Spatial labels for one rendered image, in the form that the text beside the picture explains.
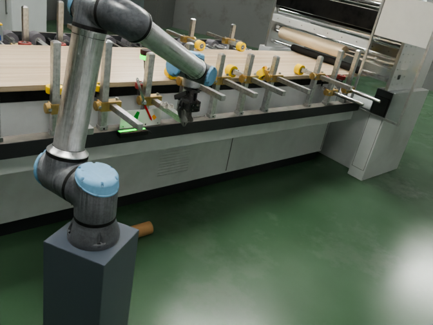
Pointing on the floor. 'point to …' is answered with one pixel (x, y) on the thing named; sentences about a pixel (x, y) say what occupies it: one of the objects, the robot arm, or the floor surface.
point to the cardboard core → (145, 228)
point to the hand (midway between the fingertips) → (183, 123)
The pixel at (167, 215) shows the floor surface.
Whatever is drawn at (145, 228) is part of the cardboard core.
